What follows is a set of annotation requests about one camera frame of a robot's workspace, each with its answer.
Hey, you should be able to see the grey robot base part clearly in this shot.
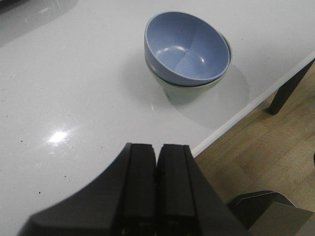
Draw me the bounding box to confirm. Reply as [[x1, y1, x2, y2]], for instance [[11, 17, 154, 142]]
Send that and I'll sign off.
[[228, 190, 315, 236]]

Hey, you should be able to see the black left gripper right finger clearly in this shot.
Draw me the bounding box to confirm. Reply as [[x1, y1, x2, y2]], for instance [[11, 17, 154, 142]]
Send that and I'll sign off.
[[156, 144, 249, 236]]

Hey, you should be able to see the blue bowl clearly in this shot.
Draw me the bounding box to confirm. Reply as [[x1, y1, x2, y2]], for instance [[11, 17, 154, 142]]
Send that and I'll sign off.
[[144, 11, 232, 87]]

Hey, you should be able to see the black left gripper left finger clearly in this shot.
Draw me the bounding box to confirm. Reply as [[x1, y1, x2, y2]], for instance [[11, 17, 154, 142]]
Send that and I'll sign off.
[[19, 143, 156, 236]]

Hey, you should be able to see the dark table leg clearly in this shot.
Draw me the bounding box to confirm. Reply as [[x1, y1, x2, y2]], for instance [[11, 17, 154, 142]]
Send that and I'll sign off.
[[268, 60, 315, 115]]

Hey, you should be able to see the green bowl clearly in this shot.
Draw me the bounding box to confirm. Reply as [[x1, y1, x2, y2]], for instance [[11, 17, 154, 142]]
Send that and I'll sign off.
[[144, 32, 232, 103]]

